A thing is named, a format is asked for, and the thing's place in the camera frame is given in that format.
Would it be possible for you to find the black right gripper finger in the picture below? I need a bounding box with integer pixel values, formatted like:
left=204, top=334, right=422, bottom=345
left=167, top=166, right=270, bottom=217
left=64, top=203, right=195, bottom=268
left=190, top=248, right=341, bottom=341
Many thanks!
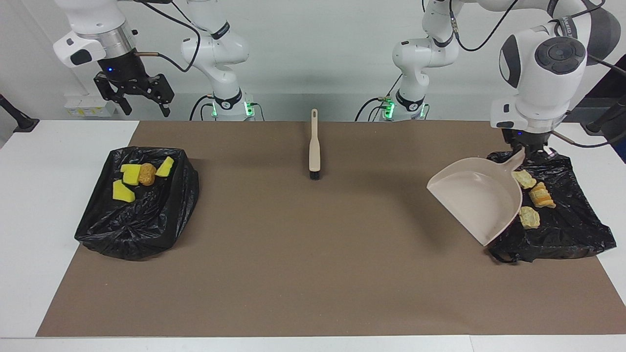
left=149, top=74, right=176, bottom=118
left=94, top=73, right=133, bottom=117

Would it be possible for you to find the pale croissant piece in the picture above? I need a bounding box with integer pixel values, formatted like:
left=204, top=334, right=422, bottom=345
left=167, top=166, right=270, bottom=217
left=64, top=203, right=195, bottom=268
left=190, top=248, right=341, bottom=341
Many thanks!
left=512, top=170, right=537, bottom=190

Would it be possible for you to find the long orange croissant piece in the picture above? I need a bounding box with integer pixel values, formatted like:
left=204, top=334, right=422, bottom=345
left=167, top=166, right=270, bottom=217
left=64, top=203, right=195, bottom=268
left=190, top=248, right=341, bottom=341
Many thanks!
left=529, top=182, right=557, bottom=209

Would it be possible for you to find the beige plastic dustpan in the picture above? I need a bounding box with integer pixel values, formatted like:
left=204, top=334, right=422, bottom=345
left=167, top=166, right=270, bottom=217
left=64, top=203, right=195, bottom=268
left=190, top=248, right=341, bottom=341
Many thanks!
left=426, top=151, right=527, bottom=246

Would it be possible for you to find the orange striped croissant piece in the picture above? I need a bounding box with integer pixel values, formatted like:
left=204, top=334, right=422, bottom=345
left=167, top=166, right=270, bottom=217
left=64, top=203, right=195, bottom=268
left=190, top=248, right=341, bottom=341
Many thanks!
left=518, top=206, right=540, bottom=229

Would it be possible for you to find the L-shaped yellow green sponge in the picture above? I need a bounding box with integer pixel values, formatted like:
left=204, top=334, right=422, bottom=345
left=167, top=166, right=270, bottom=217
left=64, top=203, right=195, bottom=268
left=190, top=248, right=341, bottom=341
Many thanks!
left=121, top=164, right=142, bottom=185

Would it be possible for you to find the yellow green sponge piece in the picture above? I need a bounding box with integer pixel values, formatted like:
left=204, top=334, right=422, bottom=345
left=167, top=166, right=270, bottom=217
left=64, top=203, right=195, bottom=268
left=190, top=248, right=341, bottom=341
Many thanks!
left=112, top=180, right=136, bottom=203

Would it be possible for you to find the beige hand brush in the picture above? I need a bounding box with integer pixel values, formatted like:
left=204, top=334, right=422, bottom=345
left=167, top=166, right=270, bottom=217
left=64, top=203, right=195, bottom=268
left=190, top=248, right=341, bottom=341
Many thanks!
left=308, top=109, right=322, bottom=180

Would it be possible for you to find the crumpled black trash bag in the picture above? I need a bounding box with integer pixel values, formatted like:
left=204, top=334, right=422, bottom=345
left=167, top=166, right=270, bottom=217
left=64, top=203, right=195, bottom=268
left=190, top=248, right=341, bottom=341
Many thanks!
left=74, top=146, right=200, bottom=261

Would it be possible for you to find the black stand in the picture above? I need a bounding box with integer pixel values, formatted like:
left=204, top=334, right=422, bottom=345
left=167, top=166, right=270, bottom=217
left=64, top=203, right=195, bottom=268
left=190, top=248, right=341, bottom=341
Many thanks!
left=0, top=94, right=40, bottom=132
left=586, top=95, right=626, bottom=135

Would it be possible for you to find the dark partition panel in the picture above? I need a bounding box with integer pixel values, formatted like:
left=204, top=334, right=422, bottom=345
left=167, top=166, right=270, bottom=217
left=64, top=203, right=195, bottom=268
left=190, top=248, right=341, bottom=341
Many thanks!
left=584, top=56, right=626, bottom=123

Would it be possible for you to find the brown table mat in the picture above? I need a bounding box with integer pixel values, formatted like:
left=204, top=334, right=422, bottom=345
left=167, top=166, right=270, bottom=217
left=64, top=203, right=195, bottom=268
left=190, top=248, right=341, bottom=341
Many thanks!
left=37, top=121, right=626, bottom=337

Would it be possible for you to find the black base cable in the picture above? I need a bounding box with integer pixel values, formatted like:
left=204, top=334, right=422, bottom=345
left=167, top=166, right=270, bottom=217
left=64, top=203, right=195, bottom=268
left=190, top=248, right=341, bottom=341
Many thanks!
left=355, top=97, right=392, bottom=122
left=190, top=94, right=216, bottom=121

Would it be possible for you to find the white wall socket box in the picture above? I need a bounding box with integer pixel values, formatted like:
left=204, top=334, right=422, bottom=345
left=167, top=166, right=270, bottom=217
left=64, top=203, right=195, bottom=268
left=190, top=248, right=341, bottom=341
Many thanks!
left=65, top=94, right=118, bottom=118

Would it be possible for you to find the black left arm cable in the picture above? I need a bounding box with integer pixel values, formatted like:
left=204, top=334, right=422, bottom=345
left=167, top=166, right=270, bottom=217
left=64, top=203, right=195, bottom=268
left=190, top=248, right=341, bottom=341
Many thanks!
left=447, top=0, right=626, bottom=148

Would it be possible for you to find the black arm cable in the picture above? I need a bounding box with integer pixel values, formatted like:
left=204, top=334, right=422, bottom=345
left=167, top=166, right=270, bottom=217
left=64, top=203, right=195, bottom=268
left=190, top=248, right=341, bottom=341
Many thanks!
left=447, top=0, right=626, bottom=148
left=132, top=0, right=202, bottom=74

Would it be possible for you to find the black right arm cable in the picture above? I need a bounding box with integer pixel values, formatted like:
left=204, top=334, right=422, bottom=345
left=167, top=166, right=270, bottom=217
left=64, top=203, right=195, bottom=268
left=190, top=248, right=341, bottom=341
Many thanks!
left=132, top=0, right=202, bottom=74

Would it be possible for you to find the black trash bag with handle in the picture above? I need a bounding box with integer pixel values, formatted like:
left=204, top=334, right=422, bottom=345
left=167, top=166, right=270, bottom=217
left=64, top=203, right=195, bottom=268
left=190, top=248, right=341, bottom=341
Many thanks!
left=480, top=151, right=617, bottom=264

